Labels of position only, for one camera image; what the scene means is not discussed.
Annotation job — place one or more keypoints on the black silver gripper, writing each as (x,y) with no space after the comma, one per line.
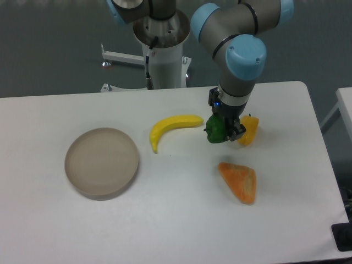
(229,108)

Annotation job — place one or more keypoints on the green toy pepper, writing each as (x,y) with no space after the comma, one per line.
(215,129)

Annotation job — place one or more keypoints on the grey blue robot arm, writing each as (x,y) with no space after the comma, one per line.
(228,35)

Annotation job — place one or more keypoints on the yellow toy pepper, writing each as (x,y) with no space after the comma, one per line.
(251,124)

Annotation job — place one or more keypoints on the beige round plate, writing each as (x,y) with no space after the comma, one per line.
(101,163)

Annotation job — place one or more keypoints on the yellow toy banana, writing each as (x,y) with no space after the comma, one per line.
(170,123)

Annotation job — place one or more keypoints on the orange slice toy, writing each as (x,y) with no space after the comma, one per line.
(241,180)

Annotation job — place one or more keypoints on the white side table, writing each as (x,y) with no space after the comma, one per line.
(341,109)

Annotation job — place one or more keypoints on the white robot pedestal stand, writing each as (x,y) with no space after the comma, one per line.
(162,51)

